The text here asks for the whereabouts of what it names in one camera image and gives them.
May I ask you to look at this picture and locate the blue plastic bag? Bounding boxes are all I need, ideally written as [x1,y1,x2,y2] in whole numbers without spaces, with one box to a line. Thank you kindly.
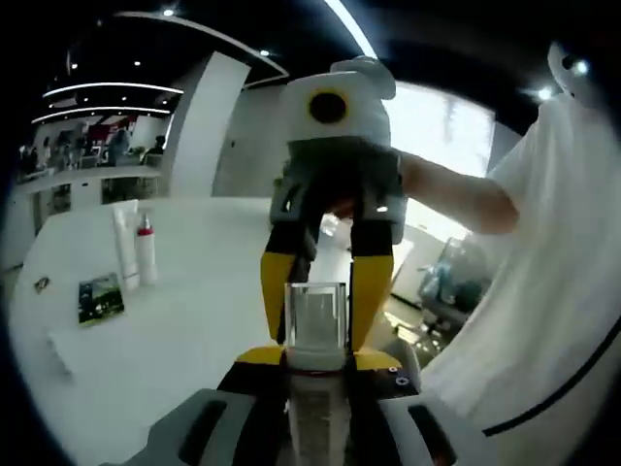
[419,259,470,305]

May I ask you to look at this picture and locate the white worn device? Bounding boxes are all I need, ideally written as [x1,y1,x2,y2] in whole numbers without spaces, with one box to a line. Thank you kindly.
[546,40,592,101]

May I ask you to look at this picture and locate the black cable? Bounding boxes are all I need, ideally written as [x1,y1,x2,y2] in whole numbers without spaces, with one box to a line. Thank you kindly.
[481,317,621,437]

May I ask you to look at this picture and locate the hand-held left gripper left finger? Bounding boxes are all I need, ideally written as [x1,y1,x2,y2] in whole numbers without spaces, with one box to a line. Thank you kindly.
[147,346,288,466]

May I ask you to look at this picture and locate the person in white shirt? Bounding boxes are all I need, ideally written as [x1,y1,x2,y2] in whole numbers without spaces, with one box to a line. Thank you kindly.
[420,89,621,466]

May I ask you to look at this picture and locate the green skincare sachet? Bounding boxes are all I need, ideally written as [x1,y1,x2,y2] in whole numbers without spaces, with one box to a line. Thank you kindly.
[77,272,128,328]

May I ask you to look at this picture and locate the white skincare tube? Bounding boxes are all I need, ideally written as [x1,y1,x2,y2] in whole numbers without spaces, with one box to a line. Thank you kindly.
[112,201,141,292]

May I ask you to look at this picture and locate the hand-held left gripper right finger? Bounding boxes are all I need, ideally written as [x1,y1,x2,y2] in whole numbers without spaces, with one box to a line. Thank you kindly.
[344,349,494,466]

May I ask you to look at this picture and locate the long white counter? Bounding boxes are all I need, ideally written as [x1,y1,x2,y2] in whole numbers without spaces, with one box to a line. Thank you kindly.
[16,163,162,229]

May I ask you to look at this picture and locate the clear skincare bottle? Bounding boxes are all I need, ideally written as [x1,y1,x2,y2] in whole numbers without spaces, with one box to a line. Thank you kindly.
[282,280,351,466]

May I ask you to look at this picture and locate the small white packet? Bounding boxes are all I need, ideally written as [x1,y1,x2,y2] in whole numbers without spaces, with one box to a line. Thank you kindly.
[45,328,78,379]

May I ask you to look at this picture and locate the white bottle with red collar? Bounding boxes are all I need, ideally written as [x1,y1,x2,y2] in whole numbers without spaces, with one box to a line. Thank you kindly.
[136,212,160,287]

